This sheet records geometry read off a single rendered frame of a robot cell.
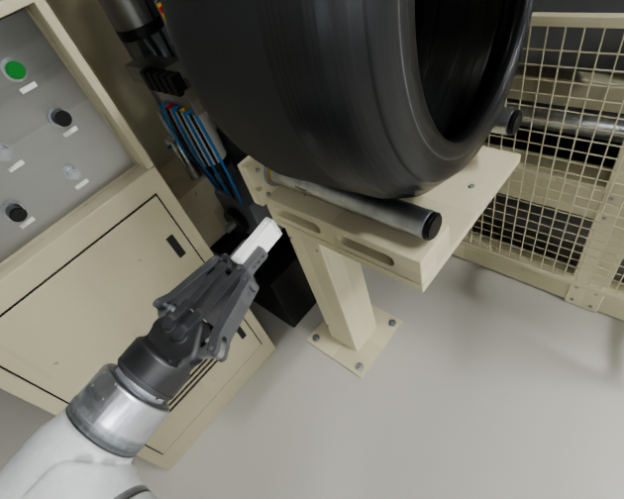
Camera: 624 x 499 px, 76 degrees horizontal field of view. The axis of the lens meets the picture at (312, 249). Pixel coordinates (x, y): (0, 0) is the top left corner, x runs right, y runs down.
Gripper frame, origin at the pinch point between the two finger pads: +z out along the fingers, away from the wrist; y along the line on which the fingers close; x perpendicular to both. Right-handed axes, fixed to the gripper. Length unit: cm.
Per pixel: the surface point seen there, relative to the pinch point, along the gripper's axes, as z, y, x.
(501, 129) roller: 44.7, -10.8, 16.9
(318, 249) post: 20, 25, 45
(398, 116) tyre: 15.4, -13.2, -10.3
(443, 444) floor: 3, -15, 102
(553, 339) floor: 52, -27, 109
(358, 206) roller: 17.3, 0.0, 11.9
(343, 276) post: 23, 24, 62
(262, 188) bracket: 14.9, 22.0, 13.8
